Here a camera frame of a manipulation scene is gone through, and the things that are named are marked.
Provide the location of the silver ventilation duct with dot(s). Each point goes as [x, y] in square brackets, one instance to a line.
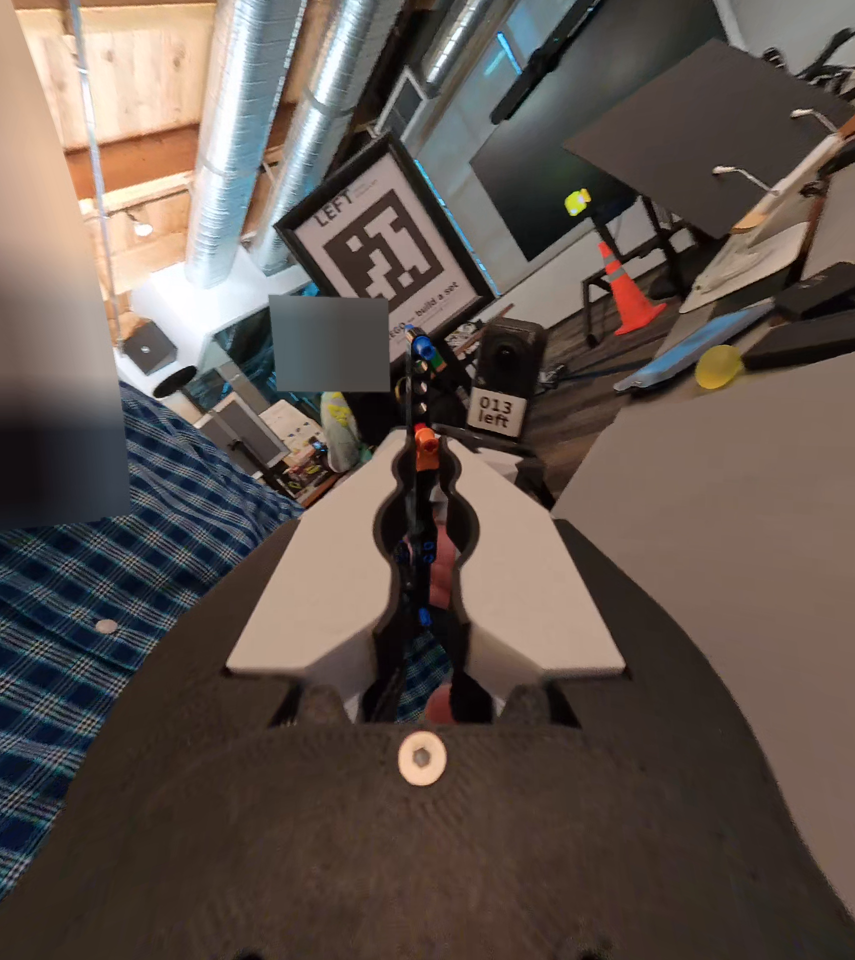
[322, 127]
[240, 135]

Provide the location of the framed black-white pattern poster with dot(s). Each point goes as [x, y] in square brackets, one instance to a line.
[390, 247]

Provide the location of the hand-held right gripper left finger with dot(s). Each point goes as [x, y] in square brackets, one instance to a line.
[315, 592]

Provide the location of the black wall screen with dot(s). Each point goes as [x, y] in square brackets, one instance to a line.
[532, 187]

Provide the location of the black board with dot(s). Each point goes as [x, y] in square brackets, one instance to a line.
[697, 135]

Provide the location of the black power bank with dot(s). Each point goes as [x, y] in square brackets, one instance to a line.
[825, 334]

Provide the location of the white wooden book stand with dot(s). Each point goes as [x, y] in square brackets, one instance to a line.
[742, 262]

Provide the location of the black toy beam assembly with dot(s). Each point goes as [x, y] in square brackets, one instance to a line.
[424, 442]

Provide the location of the yellow translucent disc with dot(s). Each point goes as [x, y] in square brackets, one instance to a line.
[718, 367]

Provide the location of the black video bar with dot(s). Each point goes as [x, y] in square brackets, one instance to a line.
[547, 60]

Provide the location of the black charger box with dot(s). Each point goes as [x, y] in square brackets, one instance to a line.
[832, 289]

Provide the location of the person's plaid shirt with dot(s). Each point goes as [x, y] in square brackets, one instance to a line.
[60, 675]

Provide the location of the white yellow printed bag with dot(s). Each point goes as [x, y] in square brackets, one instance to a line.
[339, 435]

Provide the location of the orange traffic cone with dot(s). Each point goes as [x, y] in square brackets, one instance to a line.
[630, 300]

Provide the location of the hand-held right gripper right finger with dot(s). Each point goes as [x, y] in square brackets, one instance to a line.
[540, 592]

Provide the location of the blue flat case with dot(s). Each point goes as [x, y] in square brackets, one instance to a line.
[697, 337]

